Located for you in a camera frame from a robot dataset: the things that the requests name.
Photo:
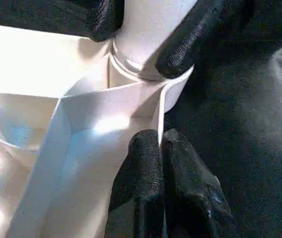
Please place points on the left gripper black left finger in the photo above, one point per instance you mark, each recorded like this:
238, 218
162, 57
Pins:
138, 191

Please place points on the white plastic table leg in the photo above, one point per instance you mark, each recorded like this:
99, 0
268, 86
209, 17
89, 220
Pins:
146, 29

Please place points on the black work mat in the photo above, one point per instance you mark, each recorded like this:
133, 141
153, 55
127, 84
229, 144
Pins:
250, 139

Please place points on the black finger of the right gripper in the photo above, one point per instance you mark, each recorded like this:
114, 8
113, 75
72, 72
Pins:
190, 34
104, 17

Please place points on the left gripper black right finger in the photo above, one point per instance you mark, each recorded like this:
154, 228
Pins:
193, 196

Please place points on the white plastic table top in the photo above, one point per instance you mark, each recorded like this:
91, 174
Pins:
56, 124

